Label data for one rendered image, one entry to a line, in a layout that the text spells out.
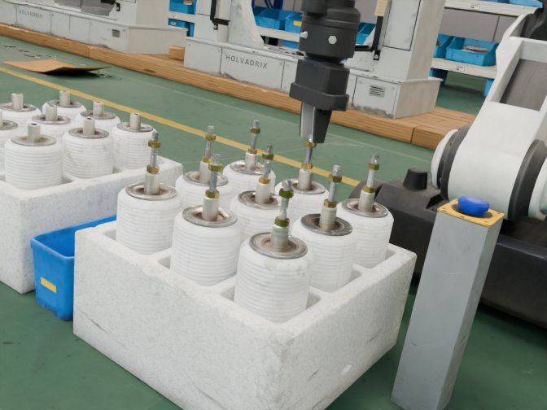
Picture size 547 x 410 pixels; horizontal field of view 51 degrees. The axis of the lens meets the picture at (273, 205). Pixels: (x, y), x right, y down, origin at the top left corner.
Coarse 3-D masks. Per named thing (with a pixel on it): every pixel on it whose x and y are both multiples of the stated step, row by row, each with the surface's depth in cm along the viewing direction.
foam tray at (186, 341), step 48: (96, 240) 83; (96, 288) 84; (144, 288) 77; (192, 288) 73; (384, 288) 86; (96, 336) 87; (144, 336) 80; (192, 336) 73; (240, 336) 68; (288, 336) 66; (336, 336) 77; (384, 336) 94; (192, 384) 75; (240, 384) 70; (288, 384) 69; (336, 384) 82
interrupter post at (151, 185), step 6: (150, 174) 82; (156, 174) 83; (150, 180) 83; (156, 180) 83; (144, 186) 84; (150, 186) 83; (156, 186) 83; (144, 192) 84; (150, 192) 83; (156, 192) 84
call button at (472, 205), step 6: (462, 198) 75; (468, 198) 76; (474, 198) 76; (480, 198) 77; (462, 204) 75; (468, 204) 74; (474, 204) 74; (480, 204) 74; (486, 204) 74; (462, 210) 75; (468, 210) 75; (474, 210) 74; (480, 210) 74; (486, 210) 74
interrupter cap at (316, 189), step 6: (294, 180) 99; (282, 186) 95; (294, 186) 97; (312, 186) 98; (318, 186) 97; (324, 186) 98; (300, 192) 93; (306, 192) 93; (312, 192) 94; (318, 192) 94; (324, 192) 95
